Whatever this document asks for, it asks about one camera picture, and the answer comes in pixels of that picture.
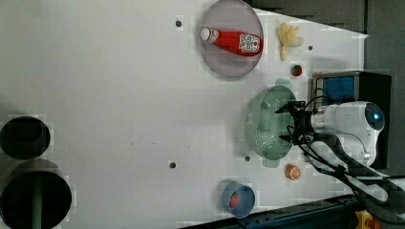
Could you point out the blue black table frame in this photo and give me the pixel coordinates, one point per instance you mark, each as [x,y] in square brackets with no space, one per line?
[344,212]

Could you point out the small red tomato toy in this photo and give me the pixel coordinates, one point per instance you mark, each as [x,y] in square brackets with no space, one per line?
[296,70]

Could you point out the blue bowl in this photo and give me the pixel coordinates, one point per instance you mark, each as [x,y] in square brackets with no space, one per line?
[246,196]

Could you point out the grey round plate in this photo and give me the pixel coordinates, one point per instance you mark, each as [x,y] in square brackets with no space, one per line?
[230,15]

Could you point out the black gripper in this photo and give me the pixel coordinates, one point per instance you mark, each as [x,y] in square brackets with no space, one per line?
[301,129]

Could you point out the small black cylinder cup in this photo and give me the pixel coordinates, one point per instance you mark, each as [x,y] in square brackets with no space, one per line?
[25,138]

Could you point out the red strawberry toy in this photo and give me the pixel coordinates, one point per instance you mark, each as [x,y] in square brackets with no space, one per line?
[234,201]

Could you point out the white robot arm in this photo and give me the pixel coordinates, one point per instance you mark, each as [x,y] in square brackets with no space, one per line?
[340,141]

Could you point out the green stick in cup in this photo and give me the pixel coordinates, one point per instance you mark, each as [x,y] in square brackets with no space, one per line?
[37,204]

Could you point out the orange slice toy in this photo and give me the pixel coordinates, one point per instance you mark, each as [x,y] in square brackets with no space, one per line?
[292,172]

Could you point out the green plastic strainer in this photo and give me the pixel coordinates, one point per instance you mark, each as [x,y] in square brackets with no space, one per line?
[263,127]

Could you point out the black toaster oven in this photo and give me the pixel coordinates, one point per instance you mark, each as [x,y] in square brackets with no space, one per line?
[338,88]

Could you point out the red ketchup bottle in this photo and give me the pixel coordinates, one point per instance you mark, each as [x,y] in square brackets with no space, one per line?
[237,42]

